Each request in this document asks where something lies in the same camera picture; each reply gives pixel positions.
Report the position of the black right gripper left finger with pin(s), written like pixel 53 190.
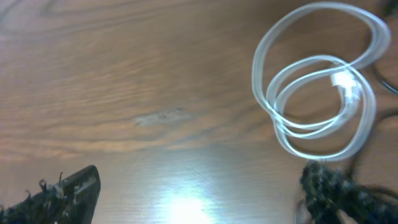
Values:
pixel 69 200

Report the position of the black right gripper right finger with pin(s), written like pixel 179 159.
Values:
pixel 328 192

